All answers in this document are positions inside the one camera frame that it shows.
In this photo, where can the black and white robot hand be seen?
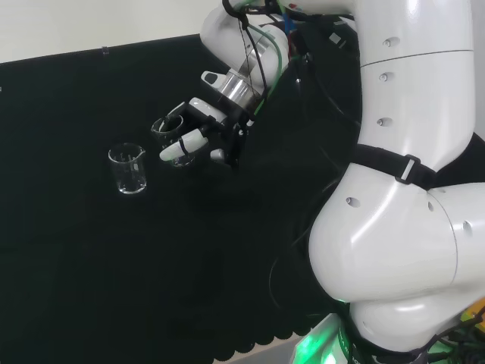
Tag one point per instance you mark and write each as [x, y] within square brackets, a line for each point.
[231, 132]

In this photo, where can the small clear glass beaker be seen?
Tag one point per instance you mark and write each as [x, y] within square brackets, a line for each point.
[166, 130]

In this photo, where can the clear glass beaker with spout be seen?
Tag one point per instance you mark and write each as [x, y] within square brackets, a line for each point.
[127, 170]

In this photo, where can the black bench cloth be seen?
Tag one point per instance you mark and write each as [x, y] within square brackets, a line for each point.
[151, 258]

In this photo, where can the clear cloth clip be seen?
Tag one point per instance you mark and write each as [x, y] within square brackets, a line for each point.
[104, 51]

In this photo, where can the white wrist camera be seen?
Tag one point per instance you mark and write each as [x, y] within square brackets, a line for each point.
[212, 79]

